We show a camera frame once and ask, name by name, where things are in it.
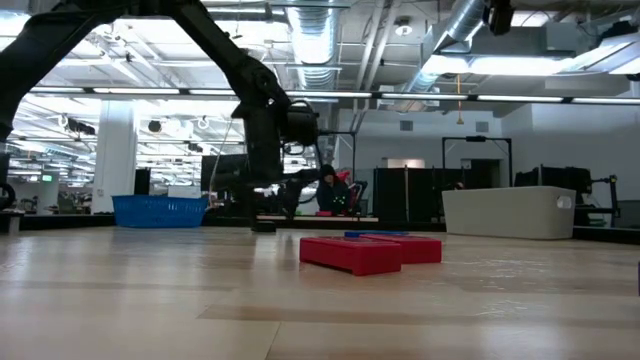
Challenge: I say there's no dark cabinet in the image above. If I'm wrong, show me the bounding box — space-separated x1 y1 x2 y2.
514 165 594 191

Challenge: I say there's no blue plastic basket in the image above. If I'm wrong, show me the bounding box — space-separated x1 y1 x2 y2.
111 194 210 229

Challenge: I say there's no silver ventilation duct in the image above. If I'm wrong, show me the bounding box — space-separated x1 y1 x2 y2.
287 4 334 91
399 0 501 94

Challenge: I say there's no white pillar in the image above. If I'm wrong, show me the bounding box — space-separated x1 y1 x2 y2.
91 99 139 215

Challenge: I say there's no red rectangular block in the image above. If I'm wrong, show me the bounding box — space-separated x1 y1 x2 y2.
359 233 444 265
298 236 404 277

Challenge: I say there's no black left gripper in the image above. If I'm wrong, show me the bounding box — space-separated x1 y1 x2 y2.
212 167 321 226

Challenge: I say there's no person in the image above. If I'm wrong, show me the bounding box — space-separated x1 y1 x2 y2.
315 163 351 216

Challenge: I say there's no blue rectangular block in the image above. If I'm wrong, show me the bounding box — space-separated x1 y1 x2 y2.
343 229 411 239

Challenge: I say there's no wooden desk top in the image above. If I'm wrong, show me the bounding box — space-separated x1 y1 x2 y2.
254 214 380 224

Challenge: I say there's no white box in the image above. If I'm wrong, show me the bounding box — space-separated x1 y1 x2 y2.
167 184 203 199

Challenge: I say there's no black metal stand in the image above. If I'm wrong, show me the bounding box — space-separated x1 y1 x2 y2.
574 174 621 229

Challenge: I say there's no white plastic bin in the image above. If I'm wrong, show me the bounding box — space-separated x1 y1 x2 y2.
441 185 577 241

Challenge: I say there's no black partition cabinet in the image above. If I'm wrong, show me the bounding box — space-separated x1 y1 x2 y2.
372 167 501 224

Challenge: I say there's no black ceiling light track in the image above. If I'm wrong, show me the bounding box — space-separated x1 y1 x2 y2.
29 84 640 106

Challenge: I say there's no red black chair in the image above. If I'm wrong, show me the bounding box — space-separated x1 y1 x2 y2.
337 169 369 215

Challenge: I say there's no black metal table frame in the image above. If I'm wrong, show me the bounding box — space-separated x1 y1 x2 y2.
0 212 640 240

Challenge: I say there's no black looped hose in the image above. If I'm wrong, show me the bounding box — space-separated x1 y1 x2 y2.
0 182 17 211

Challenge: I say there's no black gantry frame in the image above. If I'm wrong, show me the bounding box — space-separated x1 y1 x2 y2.
319 129 357 201
441 135 514 189

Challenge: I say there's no yellow hanging cord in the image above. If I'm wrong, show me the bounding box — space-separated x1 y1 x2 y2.
454 74 465 126

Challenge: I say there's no black monitor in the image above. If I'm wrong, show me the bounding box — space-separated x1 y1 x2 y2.
200 153 251 194

